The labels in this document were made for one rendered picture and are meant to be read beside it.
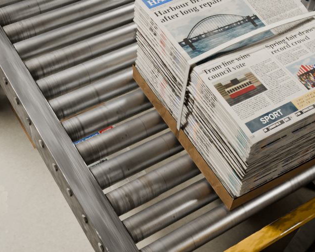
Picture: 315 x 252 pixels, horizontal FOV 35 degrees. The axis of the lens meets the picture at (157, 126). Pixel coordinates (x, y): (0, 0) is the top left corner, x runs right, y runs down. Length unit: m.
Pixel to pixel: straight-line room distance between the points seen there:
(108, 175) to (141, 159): 0.08
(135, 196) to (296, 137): 0.32
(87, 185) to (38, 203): 0.91
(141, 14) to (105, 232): 0.41
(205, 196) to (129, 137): 0.20
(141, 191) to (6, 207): 0.98
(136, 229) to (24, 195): 1.01
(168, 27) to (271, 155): 0.29
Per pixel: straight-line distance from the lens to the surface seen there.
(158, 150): 1.02
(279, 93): 0.85
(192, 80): 0.87
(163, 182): 0.99
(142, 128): 1.05
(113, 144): 1.03
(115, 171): 0.99
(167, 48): 0.91
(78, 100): 1.10
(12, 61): 1.19
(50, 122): 1.06
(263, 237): 0.94
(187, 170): 1.01
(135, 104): 1.09
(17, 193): 1.91
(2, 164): 1.99
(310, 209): 0.99
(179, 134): 1.01
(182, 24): 0.92
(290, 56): 0.92
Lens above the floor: 1.65
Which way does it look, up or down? 54 degrees down
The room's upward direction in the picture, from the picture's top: 7 degrees clockwise
